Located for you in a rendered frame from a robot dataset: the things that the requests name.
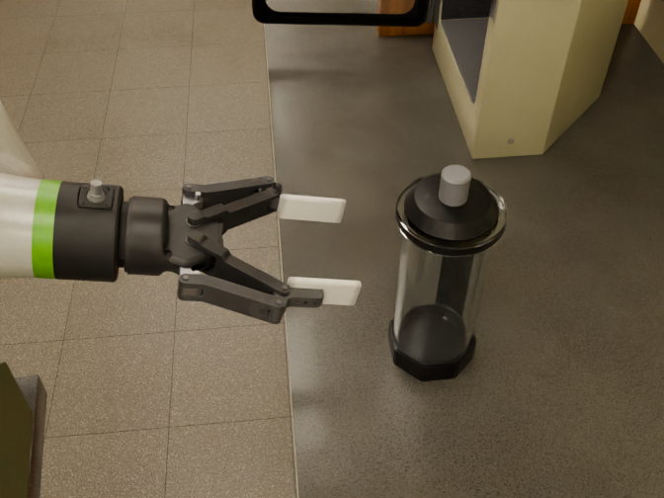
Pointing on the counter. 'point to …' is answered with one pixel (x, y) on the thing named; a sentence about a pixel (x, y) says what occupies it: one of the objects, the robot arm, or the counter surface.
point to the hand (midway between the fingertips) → (332, 248)
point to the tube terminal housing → (533, 72)
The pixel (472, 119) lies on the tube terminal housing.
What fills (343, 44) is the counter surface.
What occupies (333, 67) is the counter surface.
